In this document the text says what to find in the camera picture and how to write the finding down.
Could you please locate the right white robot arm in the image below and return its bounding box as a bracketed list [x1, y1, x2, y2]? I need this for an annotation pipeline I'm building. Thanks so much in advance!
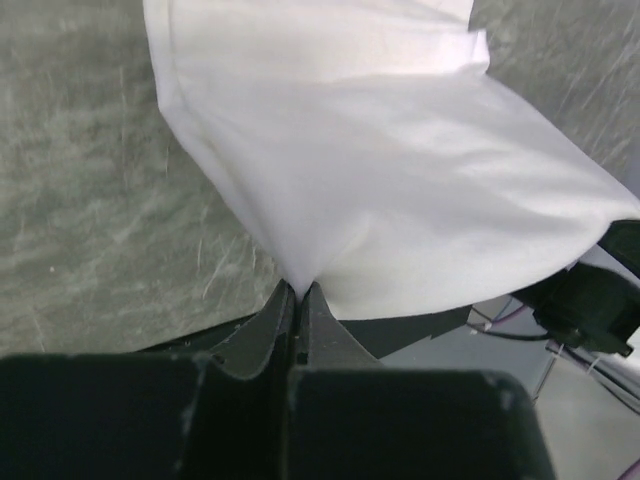
[513, 220, 639, 357]

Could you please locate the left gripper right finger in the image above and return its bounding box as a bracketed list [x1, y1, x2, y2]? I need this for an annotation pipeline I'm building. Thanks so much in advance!
[287, 284, 555, 479]

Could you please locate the black base beam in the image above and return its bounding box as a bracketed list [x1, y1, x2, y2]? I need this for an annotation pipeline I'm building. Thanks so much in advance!
[139, 306, 471, 359]

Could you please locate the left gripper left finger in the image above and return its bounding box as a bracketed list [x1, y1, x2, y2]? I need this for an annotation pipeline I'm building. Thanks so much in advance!
[1, 283, 295, 479]

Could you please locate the white printed t shirt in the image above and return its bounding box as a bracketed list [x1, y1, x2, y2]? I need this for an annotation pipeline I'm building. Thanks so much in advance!
[143, 1, 639, 320]

